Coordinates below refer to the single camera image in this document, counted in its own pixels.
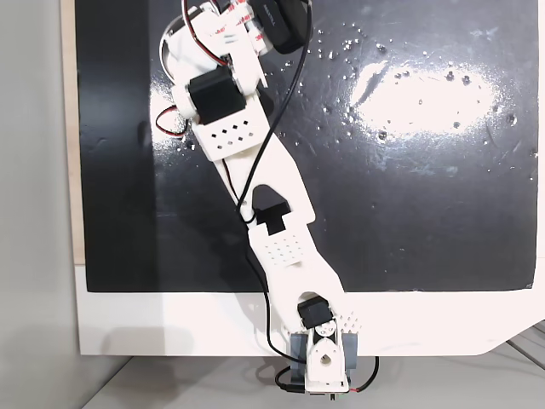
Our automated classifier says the black table mat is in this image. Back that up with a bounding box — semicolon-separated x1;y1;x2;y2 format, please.
75;0;538;295

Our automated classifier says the grey table clamp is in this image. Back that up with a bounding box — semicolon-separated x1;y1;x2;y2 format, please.
289;331;360;381

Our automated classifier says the black camera box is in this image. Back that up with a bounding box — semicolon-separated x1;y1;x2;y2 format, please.
250;0;315;55

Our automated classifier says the red black servo wire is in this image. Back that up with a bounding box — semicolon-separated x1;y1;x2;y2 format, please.
154;106;189;139

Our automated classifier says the black camera cable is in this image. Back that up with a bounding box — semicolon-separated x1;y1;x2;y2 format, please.
232;0;317;394

